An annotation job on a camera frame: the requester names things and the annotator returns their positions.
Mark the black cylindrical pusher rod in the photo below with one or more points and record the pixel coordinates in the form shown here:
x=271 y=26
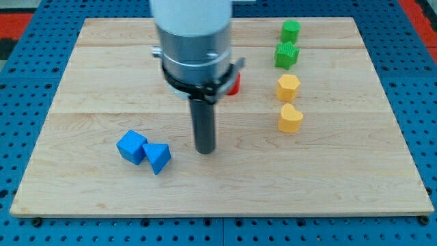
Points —
x=202 y=115

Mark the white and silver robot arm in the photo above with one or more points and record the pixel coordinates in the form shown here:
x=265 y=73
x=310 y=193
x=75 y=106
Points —
x=195 y=54

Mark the blue cube block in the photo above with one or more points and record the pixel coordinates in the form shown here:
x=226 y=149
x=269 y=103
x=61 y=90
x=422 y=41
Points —
x=130 y=147

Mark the red block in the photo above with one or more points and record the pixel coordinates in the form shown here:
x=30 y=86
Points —
x=236 y=87

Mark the blue triangular prism block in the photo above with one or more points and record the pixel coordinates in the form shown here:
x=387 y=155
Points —
x=158 y=154

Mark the yellow hexagon block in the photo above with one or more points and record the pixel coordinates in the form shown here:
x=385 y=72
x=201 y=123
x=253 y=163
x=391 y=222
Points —
x=288 y=86

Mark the yellow heart block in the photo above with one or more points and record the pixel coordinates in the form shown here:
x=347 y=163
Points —
x=290 y=119

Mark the green star block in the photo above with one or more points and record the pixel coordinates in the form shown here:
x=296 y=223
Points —
x=286 y=55

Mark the light wooden board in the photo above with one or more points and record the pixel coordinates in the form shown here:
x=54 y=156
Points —
x=348 y=159

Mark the green cylinder block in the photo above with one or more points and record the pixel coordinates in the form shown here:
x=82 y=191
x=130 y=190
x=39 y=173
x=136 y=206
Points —
x=290 y=31

